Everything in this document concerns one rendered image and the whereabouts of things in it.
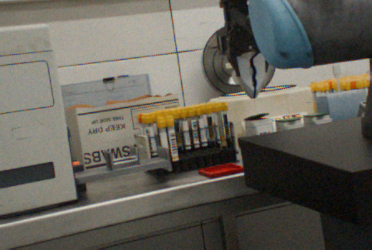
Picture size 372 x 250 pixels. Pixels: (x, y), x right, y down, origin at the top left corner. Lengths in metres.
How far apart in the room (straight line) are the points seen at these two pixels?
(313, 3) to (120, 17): 1.00
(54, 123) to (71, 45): 0.68
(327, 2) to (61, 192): 0.52
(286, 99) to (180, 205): 0.52
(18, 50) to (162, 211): 0.35
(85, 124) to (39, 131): 0.32
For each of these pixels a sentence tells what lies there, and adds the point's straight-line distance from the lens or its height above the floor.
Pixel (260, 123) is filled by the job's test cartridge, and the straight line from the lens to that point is 1.12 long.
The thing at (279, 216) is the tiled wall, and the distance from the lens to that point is 1.82.
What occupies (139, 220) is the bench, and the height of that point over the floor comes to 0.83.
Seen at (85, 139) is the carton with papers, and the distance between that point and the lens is 1.25.
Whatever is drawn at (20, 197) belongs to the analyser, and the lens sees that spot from 0.95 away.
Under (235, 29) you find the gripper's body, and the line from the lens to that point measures 1.11.
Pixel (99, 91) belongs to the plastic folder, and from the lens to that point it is 1.59.
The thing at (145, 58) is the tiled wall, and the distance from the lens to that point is 1.63.
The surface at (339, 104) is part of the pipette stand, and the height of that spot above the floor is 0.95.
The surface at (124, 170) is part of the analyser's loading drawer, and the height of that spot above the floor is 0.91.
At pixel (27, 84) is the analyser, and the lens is 0.94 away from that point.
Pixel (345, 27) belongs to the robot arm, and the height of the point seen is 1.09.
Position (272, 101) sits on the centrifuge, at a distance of 1.37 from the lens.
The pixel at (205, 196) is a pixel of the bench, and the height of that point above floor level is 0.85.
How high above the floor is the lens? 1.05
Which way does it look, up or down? 3 degrees down
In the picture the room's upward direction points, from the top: 8 degrees counter-clockwise
